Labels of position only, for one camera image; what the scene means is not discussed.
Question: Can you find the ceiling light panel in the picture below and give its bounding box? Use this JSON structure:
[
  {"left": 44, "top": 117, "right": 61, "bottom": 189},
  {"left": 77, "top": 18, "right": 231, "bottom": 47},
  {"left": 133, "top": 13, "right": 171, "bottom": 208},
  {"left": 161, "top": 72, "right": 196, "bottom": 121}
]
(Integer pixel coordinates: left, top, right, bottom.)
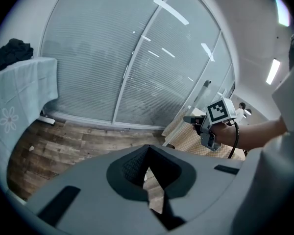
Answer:
[
  {"left": 275, "top": 0, "right": 292, "bottom": 27},
  {"left": 265, "top": 58, "right": 281, "bottom": 86}
]

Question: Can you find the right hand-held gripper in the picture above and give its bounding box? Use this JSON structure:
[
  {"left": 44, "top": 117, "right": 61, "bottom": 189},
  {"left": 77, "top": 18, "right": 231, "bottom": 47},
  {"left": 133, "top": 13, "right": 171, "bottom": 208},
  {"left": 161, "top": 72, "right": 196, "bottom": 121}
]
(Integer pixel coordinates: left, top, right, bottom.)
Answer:
[{"left": 183, "top": 97, "right": 237, "bottom": 152}]

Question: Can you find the round table with yellow cloth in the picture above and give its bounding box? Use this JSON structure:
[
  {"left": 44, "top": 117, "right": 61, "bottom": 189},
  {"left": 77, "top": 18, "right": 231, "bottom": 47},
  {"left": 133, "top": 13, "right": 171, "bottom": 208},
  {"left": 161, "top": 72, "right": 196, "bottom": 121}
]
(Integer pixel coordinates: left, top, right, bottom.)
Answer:
[{"left": 161, "top": 106, "right": 246, "bottom": 162}]

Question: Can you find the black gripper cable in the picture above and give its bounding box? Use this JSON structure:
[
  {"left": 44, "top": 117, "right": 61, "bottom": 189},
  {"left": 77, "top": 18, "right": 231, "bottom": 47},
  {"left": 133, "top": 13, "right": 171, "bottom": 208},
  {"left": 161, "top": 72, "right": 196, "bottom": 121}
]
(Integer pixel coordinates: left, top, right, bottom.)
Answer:
[{"left": 225, "top": 120, "right": 240, "bottom": 159}]

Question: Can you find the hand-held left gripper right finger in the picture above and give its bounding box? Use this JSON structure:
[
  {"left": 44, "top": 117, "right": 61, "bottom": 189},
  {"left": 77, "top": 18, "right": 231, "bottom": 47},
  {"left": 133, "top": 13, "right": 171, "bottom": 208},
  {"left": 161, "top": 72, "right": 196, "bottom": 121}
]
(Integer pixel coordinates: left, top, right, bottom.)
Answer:
[{"left": 149, "top": 144, "right": 244, "bottom": 231}]

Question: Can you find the table with light blue cloth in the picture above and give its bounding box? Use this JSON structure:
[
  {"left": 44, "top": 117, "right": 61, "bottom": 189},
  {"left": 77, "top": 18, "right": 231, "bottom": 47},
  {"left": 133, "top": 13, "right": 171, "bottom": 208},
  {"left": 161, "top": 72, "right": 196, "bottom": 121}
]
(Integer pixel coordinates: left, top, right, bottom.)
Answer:
[{"left": 0, "top": 56, "right": 59, "bottom": 198}]

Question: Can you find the person's right forearm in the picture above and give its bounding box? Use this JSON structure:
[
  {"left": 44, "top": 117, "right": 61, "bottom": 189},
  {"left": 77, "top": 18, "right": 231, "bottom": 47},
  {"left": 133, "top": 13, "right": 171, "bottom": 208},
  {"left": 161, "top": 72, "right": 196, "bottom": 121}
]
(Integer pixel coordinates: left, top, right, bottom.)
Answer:
[{"left": 212, "top": 117, "right": 289, "bottom": 152}]

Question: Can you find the pile of black clothes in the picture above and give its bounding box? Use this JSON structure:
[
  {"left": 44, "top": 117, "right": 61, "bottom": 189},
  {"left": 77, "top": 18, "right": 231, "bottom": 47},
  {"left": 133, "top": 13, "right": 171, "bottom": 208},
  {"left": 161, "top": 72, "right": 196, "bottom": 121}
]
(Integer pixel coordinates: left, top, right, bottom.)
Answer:
[{"left": 0, "top": 38, "right": 35, "bottom": 72}]

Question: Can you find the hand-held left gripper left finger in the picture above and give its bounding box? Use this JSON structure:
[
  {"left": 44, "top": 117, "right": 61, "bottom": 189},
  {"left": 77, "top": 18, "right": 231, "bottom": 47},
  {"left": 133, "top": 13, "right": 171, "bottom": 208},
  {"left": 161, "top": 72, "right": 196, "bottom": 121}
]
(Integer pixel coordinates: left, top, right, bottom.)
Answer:
[{"left": 26, "top": 144, "right": 169, "bottom": 235}]

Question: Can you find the white table foot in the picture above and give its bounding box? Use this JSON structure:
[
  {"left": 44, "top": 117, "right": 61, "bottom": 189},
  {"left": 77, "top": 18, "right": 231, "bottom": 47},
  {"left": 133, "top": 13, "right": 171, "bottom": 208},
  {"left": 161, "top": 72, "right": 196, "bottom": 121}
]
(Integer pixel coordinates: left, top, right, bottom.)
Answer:
[{"left": 37, "top": 115, "right": 56, "bottom": 126}]

